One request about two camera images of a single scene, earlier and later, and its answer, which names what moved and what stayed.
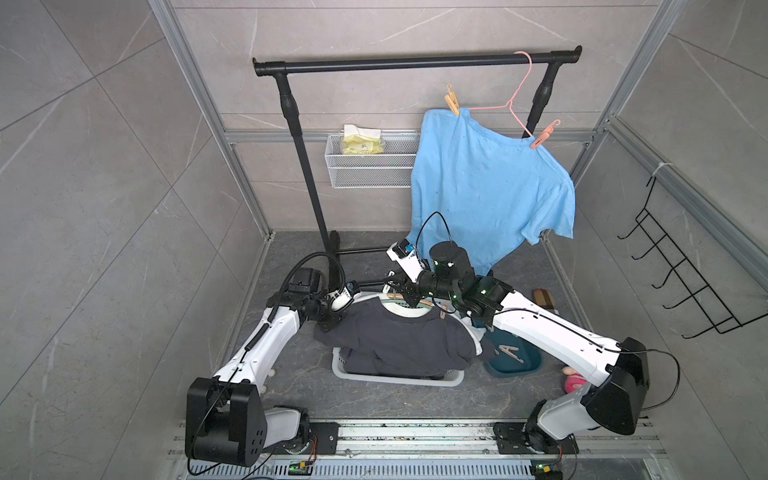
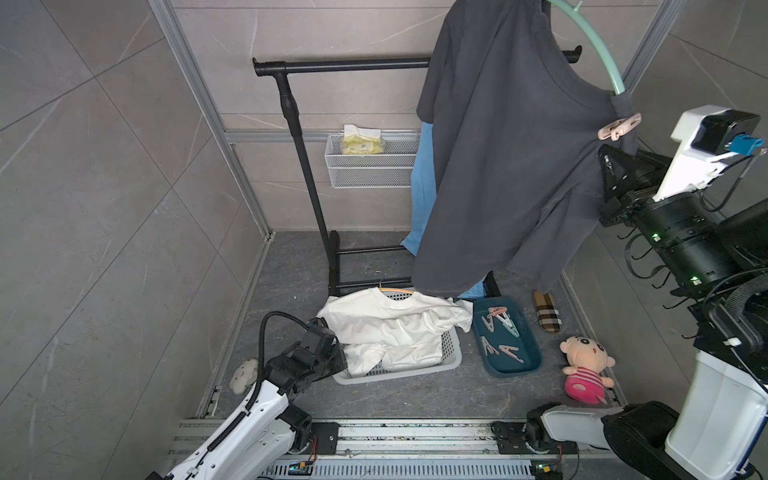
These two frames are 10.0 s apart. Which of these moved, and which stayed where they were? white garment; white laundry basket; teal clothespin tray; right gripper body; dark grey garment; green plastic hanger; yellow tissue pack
Moved: dark grey garment; green plastic hanger; white garment; right gripper body; white laundry basket
Stayed: yellow tissue pack; teal clothespin tray
